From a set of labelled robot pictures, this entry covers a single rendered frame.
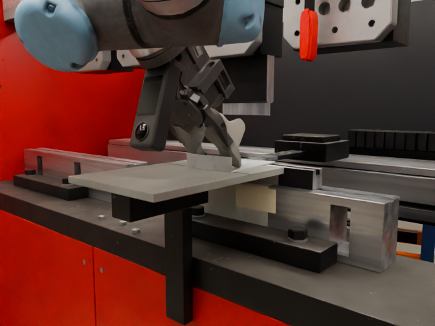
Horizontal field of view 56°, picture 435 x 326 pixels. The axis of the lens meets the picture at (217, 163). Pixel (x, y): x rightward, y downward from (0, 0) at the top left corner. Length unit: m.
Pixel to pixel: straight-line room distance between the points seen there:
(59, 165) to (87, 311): 0.42
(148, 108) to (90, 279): 0.44
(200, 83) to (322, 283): 0.30
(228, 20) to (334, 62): 0.85
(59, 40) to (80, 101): 1.09
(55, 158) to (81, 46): 0.80
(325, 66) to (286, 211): 0.63
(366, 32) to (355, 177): 0.37
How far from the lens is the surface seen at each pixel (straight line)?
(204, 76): 0.56
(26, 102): 1.40
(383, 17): 0.56
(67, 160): 1.12
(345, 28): 0.57
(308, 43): 0.56
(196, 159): 0.62
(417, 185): 0.82
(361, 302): 0.51
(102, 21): 0.39
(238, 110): 0.71
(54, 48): 0.41
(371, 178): 0.85
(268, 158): 0.73
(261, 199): 0.66
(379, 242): 0.59
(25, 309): 1.19
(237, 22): 0.35
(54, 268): 0.99
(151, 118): 0.52
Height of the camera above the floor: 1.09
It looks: 8 degrees down
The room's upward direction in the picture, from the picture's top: straight up
